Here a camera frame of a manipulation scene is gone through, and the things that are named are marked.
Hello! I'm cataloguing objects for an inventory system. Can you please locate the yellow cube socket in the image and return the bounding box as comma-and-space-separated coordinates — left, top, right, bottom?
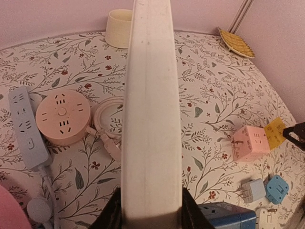
264, 117, 286, 150

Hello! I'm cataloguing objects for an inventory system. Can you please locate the long white power strip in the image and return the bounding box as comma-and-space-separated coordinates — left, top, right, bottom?
121, 0, 182, 228

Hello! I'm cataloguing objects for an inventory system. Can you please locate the pink round power socket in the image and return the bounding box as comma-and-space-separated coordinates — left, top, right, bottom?
35, 89, 92, 146

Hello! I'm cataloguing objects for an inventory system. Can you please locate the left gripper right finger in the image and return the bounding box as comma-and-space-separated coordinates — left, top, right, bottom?
177, 187, 214, 229

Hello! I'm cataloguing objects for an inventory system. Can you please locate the pink cube socket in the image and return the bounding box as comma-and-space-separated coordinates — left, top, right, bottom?
231, 125, 270, 162

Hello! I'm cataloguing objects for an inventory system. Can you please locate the blue cube socket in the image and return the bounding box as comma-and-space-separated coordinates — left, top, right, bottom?
198, 202, 257, 229

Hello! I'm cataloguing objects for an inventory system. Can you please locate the floral tablecloth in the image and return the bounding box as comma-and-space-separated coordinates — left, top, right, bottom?
0, 32, 305, 229

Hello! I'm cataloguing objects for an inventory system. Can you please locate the small light blue adapter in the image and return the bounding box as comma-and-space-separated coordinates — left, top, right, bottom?
241, 178, 266, 203

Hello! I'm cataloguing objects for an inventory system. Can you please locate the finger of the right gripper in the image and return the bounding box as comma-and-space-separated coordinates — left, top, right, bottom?
283, 122, 305, 149

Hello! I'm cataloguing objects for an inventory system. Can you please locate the white plug adapter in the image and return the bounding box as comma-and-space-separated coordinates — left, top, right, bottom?
254, 206, 296, 229

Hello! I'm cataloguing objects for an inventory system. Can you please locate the cream ceramic mug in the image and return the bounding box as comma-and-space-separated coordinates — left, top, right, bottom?
105, 9, 132, 49

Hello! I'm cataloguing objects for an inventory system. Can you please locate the light blue coiled cable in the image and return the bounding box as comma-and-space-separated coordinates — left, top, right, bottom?
26, 166, 60, 229

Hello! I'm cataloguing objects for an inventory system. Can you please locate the blue square plug adapter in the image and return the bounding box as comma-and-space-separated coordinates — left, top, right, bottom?
265, 175, 289, 205

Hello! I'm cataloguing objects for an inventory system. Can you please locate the yellow woven basket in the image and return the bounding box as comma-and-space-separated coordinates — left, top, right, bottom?
218, 27, 255, 59

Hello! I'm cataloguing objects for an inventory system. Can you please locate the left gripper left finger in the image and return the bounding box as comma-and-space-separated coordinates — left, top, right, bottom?
89, 187, 122, 229

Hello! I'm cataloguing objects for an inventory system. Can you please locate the pink round plate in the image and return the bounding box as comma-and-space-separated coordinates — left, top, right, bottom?
0, 186, 31, 229

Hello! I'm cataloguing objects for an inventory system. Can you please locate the light blue power strip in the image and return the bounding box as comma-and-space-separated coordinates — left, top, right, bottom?
8, 86, 52, 172

